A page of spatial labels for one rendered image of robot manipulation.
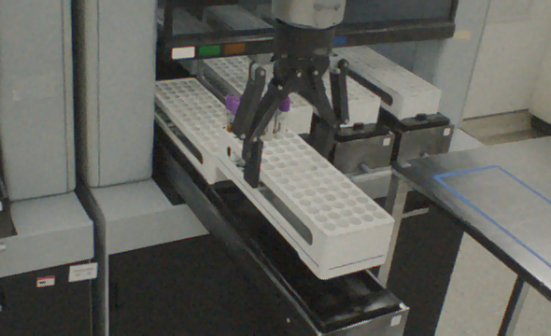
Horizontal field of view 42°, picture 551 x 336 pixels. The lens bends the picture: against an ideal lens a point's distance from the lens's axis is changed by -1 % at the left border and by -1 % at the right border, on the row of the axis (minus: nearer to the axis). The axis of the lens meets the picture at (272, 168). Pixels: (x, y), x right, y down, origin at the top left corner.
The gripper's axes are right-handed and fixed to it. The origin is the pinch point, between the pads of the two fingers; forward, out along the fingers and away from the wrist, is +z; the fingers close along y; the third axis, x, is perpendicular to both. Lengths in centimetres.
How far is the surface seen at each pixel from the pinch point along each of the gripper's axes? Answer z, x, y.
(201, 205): 12.9, 12.4, -6.3
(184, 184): 12.8, 19.0, -6.3
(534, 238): 9.4, -17.3, 34.2
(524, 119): 87, 140, 230
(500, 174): 9.4, -0.2, 44.2
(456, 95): 9, 30, 61
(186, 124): 5.1, 24.9, -3.9
